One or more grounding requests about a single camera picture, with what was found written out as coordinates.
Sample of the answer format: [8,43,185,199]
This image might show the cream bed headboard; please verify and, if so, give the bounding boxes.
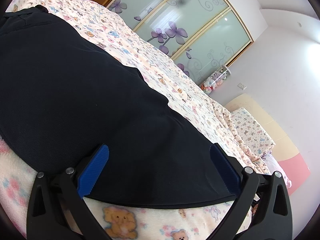
[225,94,310,195]

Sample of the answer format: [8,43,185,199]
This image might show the floral glass sliding wardrobe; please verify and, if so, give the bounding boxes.
[107,0,253,85]

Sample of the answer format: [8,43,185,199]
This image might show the cartoon bear fleece blanket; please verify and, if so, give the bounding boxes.
[8,0,270,239]

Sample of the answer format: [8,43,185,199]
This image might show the plush toy tube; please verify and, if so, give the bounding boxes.
[200,65,231,95]

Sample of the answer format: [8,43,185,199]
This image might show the pink pillow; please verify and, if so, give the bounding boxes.
[262,152,292,189]

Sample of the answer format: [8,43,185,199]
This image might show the wall light switch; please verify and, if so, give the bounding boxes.
[238,83,247,90]

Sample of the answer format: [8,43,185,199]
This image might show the black pants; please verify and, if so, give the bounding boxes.
[1,6,239,209]

